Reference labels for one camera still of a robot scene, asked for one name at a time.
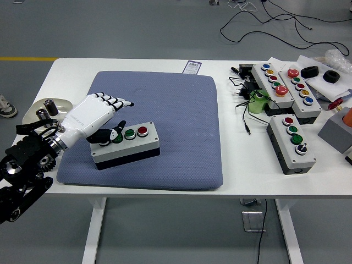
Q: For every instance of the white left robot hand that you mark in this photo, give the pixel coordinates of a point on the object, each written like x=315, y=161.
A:
x=88, y=115

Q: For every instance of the black rectangular device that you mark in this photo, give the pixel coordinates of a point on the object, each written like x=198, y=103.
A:
x=244, y=69

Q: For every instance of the person's shoe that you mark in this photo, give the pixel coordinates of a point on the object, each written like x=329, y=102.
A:
x=6, y=108

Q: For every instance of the orange object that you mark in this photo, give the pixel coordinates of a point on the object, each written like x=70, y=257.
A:
x=348, y=116

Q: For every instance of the blue-grey cushion mat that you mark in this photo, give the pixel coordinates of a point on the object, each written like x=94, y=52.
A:
x=178, y=123

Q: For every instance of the beige shallow tray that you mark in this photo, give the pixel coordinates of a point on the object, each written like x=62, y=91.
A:
x=63, y=104

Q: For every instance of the clear bubble wrap bag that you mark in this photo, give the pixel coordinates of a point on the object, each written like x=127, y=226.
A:
x=338, y=59

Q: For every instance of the white paper sheet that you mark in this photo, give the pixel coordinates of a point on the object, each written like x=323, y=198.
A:
x=324, y=88

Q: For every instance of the white table leg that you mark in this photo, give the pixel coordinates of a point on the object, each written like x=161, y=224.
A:
x=93, y=231
x=288, y=231

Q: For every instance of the dark metal cylinder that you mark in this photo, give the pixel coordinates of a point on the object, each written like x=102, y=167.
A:
x=42, y=114
x=51, y=107

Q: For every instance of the purple label card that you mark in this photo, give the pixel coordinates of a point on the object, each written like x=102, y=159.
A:
x=192, y=67

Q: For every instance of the metal floor plate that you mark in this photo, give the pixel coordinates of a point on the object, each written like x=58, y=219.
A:
x=251, y=221

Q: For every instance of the red brass-tipped tool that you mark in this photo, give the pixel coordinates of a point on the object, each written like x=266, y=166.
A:
x=335, y=104

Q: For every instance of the green plastic cylinder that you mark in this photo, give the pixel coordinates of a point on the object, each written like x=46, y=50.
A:
x=257, y=105

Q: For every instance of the grey five-button box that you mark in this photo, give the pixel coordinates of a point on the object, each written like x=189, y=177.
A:
x=264, y=78
x=312, y=108

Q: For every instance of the grey block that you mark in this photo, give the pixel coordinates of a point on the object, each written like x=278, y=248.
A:
x=334, y=132

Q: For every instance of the grey four-control button box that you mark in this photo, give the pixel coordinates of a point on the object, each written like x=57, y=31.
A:
x=137, y=148
x=286, y=148

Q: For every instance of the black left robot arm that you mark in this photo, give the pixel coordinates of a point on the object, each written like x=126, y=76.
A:
x=24, y=154

